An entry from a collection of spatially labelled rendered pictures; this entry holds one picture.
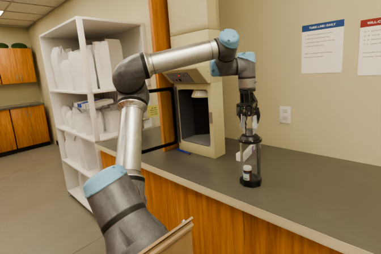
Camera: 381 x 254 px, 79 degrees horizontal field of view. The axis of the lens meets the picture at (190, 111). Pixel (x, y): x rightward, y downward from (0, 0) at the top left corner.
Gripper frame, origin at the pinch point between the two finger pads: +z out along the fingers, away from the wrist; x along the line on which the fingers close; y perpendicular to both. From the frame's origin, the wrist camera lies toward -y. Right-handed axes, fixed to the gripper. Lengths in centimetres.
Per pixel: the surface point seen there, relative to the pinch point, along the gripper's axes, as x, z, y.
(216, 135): -26.7, 11.4, -24.1
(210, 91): -28.4, -16.0, -21.6
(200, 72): -29.6, -27.7, -13.5
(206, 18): -28, -56, -22
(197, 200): -26.6, 37.4, 7.1
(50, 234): -199, 119, -2
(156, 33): -65, -54, -25
